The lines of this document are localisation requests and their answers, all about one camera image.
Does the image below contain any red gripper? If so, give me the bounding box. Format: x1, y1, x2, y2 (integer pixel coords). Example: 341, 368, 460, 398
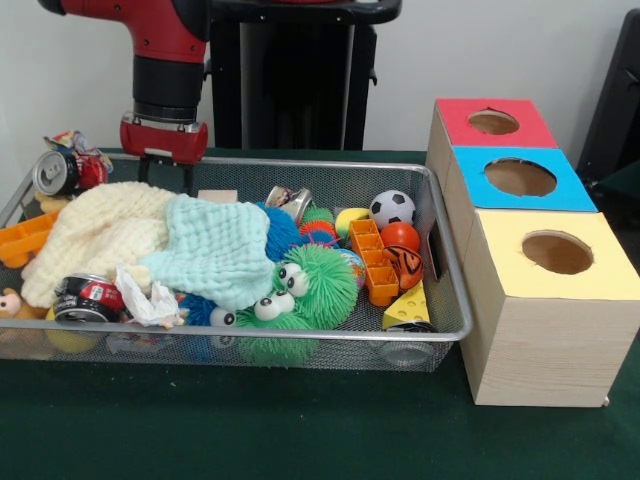
120, 112, 210, 197

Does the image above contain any mint green muslin cloth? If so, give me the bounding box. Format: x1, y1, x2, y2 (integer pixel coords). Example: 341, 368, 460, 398
140, 192, 276, 311

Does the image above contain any cream muslin cloth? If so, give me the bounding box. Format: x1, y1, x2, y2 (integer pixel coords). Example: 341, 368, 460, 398
20, 181, 179, 309

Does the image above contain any shallow clear mesh bin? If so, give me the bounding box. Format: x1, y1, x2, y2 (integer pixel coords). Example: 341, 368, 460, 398
0, 152, 474, 373

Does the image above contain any wooden box with three holes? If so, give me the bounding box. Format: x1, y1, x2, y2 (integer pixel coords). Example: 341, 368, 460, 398
427, 97, 640, 408

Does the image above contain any small wooden cube block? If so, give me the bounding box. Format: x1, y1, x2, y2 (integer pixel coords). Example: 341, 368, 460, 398
198, 189, 239, 205

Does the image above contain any red and black soda can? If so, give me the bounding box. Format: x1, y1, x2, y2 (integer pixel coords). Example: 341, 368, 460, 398
53, 274, 126, 325

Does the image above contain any large green spiky ball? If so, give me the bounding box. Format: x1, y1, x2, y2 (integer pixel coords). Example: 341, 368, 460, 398
275, 240, 359, 329

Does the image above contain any small green spiky ball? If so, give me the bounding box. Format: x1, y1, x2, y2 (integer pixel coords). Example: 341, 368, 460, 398
233, 292, 311, 366

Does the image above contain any orange toy block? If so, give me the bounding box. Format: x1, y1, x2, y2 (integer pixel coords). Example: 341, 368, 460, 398
349, 218, 401, 306

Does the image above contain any small soccer ball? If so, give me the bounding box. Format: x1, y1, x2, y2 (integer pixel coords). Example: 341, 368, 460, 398
370, 190, 417, 231

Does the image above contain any small red ball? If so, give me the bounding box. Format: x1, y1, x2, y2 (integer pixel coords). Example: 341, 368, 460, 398
380, 221, 422, 253

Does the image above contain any yellow cheese wedge toy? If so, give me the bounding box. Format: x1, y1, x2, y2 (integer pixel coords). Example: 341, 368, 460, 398
382, 280, 432, 331

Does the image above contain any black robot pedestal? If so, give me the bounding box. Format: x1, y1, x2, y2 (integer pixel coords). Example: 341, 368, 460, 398
205, 15, 379, 151

